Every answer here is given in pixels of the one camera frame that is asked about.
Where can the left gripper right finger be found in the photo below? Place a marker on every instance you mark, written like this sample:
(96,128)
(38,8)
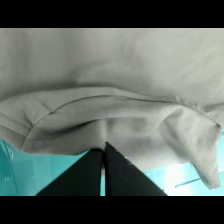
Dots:
(126,176)

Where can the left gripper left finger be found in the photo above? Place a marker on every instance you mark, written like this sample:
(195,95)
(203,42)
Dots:
(81,176)

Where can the brown T-shirt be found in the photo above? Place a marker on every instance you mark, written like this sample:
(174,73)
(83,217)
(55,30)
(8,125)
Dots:
(110,76)

